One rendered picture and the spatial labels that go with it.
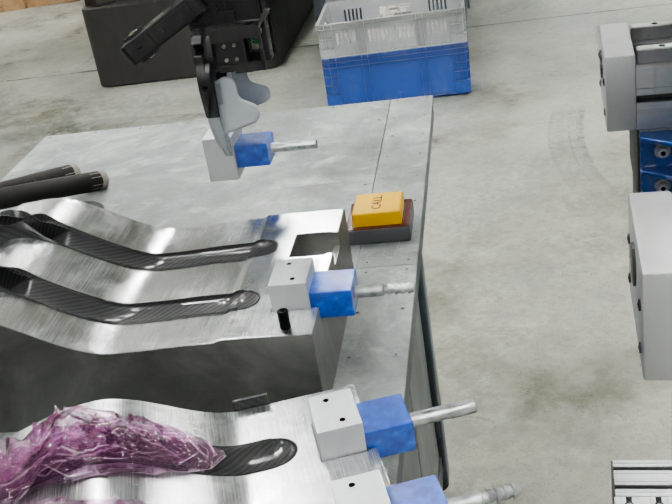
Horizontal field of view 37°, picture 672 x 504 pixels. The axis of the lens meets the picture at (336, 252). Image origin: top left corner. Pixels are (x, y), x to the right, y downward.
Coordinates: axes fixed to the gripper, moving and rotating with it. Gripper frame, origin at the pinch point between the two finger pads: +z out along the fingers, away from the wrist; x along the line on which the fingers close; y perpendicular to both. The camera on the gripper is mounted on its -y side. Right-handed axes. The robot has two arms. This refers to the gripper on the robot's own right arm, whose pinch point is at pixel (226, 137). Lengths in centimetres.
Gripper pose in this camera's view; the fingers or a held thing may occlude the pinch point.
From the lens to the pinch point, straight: 121.3
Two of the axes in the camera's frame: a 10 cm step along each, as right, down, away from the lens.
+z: 1.5, 8.8, 4.5
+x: 1.2, -4.6, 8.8
